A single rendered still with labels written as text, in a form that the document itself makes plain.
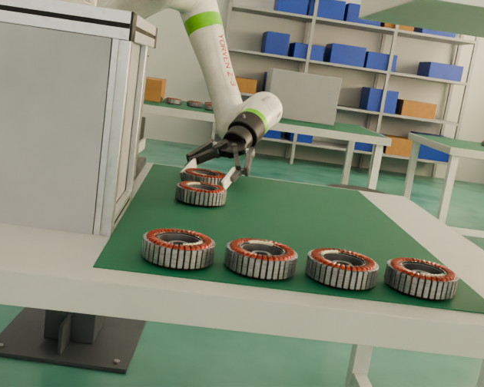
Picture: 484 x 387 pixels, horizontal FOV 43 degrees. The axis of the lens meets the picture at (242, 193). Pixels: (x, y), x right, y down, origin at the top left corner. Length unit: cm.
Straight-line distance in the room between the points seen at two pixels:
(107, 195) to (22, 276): 24
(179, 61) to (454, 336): 740
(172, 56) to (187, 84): 40
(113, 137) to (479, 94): 804
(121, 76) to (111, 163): 14
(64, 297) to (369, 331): 42
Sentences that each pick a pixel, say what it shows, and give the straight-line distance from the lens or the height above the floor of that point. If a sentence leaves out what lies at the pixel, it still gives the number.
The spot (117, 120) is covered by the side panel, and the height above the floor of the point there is 94.
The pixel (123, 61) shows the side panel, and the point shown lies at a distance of 102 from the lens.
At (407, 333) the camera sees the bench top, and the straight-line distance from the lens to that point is 93.
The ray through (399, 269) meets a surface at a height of 78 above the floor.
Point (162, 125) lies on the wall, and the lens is 822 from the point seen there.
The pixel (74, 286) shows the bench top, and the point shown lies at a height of 74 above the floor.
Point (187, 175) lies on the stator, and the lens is 154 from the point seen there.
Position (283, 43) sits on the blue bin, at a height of 142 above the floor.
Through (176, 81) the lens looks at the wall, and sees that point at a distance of 817.
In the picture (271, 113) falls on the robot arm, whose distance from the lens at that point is 177.
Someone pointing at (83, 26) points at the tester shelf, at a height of 108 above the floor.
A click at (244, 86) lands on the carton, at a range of 764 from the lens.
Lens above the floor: 105
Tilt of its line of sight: 11 degrees down
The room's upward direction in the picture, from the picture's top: 8 degrees clockwise
